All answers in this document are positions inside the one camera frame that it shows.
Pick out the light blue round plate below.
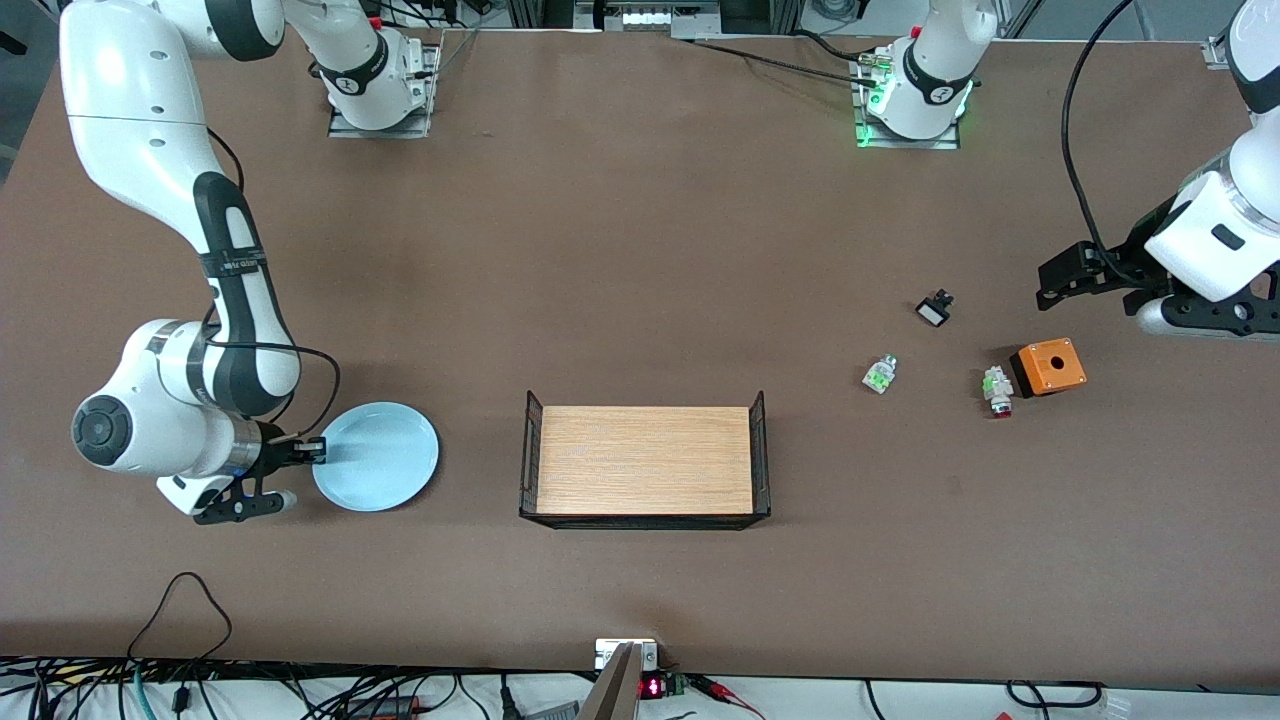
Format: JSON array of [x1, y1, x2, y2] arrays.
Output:
[[312, 402, 441, 513]]

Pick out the red push button switch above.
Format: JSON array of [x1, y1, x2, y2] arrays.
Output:
[[980, 366, 1016, 419]]

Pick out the orange box with round hole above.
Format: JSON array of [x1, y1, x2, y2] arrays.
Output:
[[1008, 338, 1088, 399]]

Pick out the grey metal mounting bar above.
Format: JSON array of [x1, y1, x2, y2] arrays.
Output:
[[578, 642, 643, 720]]

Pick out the red test lead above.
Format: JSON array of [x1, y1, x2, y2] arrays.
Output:
[[690, 674, 769, 720]]

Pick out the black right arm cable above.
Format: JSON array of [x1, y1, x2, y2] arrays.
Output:
[[200, 125, 343, 446]]

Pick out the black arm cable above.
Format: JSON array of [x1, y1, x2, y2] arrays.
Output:
[[1060, 0, 1146, 291], [200, 125, 343, 446]]

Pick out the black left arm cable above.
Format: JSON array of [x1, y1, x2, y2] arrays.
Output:
[[1060, 0, 1146, 291]]

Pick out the thin black looped cable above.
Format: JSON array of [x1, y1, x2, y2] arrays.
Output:
[[128, 572, 233, 666]]

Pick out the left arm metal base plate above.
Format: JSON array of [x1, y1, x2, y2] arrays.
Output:
[[855, 50, 961, 151]]

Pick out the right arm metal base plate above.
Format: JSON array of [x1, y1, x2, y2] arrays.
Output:
[[328, 85, 433, 139]]

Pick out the wooden tray black wire sides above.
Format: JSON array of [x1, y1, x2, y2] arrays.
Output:
[[519, 390, 772, 531]]

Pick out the silver metal bracket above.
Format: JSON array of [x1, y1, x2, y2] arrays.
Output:
[[595, 638, 659, 671]]

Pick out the black base supply cable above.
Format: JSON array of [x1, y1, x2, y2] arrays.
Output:
[[672, 28, 886, 89]]

